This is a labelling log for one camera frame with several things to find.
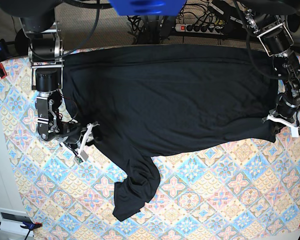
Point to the blue clamp top left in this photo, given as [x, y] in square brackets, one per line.
[3, 47]

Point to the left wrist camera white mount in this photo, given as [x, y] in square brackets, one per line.
[264, 119]

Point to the blue clamp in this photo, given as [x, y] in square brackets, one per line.
[27, 226]
[3, 47]

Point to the blue clamp bottom left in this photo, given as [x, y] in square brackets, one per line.
[27, 226]

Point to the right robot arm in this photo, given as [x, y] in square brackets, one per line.
[46, 56]

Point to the white box with dark window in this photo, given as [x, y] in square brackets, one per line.
[12, 220]

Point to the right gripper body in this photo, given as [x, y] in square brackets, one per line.
[73, 139]

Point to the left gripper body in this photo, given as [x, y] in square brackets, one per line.
[292, 123]

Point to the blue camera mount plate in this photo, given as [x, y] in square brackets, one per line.
[147, 7]

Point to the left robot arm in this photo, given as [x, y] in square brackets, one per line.
[266, 21]

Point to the black round stool seat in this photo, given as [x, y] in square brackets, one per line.
[21, 43]

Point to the patterned colourful tablecloth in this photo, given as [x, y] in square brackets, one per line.
[183, 155]

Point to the white power strip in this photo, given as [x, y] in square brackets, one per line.
[198, 29]

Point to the black t-shirt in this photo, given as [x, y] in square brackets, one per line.
[163, 100]

